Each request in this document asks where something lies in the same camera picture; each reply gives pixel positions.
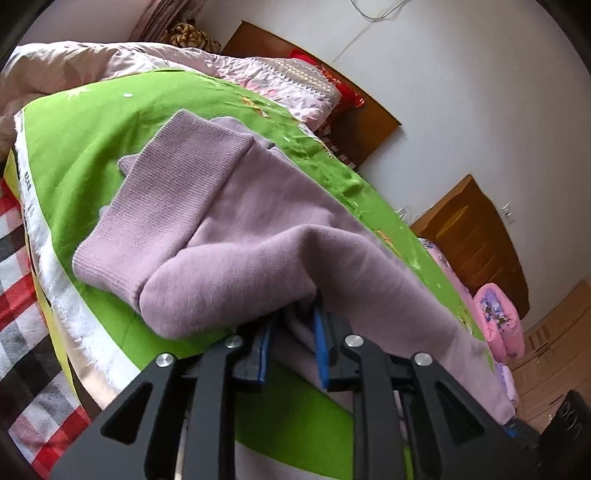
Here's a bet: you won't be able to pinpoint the lilac knit pants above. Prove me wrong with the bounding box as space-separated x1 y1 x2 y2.
72 110 515 423

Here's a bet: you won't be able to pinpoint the light wooden wardrobe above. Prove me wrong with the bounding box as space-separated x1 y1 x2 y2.
511 280 591 431

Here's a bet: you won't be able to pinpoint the red plaid blanket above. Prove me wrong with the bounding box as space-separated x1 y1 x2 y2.
1 182 90 479

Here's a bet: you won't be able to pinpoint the rolled pink floral quilt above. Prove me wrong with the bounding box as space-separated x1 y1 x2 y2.
473 283 525 364

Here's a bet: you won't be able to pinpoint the pink bed sheet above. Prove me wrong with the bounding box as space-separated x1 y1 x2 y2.
420 238 482 330

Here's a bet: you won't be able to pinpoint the green cartoon bed sheet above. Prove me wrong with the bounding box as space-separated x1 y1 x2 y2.
15 70 481 479

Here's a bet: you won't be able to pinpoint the large brown wooden headboard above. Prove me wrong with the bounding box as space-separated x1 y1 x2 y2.
411 174 530 318

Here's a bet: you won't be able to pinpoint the small brown wooden headboard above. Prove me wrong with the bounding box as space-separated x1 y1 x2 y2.
221 20 401 170

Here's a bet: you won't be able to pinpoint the red embroidered pillow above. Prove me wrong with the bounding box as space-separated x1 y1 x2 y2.
288 47 365 122

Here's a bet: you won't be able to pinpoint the pale pink patterned quilt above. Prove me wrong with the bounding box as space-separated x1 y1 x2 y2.
1 41 329 159

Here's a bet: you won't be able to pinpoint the brown yellow patterned blanket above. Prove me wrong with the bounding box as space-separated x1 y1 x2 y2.
159 22 221 54

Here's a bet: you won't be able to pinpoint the pink patterned curtain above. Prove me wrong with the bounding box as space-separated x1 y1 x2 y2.
128 0 205 42

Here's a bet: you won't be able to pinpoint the white wall socket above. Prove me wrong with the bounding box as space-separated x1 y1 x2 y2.
501 203 515 224

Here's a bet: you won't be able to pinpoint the white air conditioner cable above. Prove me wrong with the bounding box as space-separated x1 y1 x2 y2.
331 0 412 63

